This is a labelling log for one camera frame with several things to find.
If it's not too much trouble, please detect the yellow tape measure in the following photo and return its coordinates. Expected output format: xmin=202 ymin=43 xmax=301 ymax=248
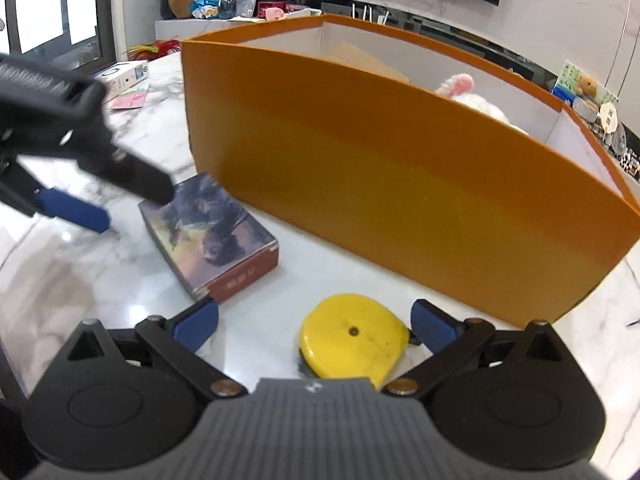
xmin=297 ymin=295 xmax=418 ymax=378

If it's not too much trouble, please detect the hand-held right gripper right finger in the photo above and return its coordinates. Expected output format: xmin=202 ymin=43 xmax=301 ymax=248
xmin=381 ymin=299 xmax=583 ymax=396

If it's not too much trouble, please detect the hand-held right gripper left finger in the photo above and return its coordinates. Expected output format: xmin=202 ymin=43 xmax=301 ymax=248
xmin=45 ymin=297 xmax=249 ymax=400

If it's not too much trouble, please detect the pink red box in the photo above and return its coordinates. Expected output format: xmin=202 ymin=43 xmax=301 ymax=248
xmin=257 ymin=1 xmax=321 ymax=22

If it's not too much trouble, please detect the white crochet bunny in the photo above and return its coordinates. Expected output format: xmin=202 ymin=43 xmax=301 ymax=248
xmin=434 ymin=73 xmax=528 ymax=135

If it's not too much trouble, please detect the large orange box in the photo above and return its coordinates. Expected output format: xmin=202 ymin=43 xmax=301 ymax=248
xmin=180 ymin=14 xmax=640 ymax=326

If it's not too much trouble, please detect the pink packet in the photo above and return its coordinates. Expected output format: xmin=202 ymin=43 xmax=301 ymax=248
xmin=109 ymin=84 xmax=150 ymax=111

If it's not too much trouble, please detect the dark printed box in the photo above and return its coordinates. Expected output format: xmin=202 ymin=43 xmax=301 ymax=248
xmin=138 ymin=172 xmax=280 ymax=305

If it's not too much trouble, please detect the brown teddy bear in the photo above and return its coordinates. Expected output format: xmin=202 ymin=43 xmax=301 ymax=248
xmin=575 ymin=74 xmax=601 ymax=98

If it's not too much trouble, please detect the colourful feather bunch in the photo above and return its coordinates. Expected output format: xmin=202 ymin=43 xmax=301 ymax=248
xmin=125 ymin=37 xmax=182 ymax=61

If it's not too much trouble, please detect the blue snack packet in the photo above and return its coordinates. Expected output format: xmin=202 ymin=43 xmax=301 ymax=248
xmin=189 ymin=0 xmax=223 ymax=20

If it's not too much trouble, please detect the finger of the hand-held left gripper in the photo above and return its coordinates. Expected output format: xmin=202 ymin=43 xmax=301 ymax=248
xmin=0 ymin=157 xmax=111 ymax=234
xmin=75 ymin=125 xmax=176 ymax=206

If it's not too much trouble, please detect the black white checkered item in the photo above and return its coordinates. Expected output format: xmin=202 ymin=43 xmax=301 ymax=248
xmin=617 ymin=147 xmax=640 ymax=181

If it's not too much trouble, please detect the dark framed window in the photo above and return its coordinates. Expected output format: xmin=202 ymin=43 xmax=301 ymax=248
xmin=0 ymin=0 xmax=116 ymax=61

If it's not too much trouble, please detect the white router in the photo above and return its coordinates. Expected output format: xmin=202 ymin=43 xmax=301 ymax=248
xmin=349 ymin=4 xmax=391 ymax=27

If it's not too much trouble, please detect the white product box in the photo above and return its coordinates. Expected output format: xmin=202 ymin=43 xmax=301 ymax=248
xmin=95 ymin=60 xmax=150 ymax=96

